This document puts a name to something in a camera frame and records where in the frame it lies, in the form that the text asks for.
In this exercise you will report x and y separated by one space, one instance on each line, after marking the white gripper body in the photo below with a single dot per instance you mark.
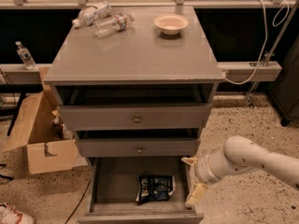
201 171

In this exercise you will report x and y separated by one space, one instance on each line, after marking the blue chip bag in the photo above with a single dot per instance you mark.
155 188

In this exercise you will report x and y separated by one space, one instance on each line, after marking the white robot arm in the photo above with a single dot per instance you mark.
238 156

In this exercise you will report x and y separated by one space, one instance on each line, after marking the grey top drawer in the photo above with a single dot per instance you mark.
87 118

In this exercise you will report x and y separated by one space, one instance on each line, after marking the grey drawer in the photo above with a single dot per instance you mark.
115 185
138 143
87 118

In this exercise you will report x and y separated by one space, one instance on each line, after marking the grey middle drawer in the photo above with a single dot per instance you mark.
138 143

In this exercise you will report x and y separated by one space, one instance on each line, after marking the grey bottom drawer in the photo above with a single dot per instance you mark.
115 185

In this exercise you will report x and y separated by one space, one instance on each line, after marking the grey drawer cabinet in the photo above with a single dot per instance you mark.
140 66

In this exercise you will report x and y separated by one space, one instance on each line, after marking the dark cabinet at right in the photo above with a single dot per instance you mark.
284 91

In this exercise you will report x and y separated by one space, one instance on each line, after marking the white paper bowl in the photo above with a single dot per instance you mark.
171 24

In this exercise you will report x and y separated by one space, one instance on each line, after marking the open cardboard box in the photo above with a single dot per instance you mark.
49 146

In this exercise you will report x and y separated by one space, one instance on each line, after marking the clear bottle with red label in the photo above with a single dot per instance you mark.
113 24

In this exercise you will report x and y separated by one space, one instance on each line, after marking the clear bottle with white label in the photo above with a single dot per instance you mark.
88 16

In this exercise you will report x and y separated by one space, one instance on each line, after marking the upright water bottle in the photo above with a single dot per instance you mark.
25 56

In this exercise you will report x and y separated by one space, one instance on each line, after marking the white and red sneaker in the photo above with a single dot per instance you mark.
10 215

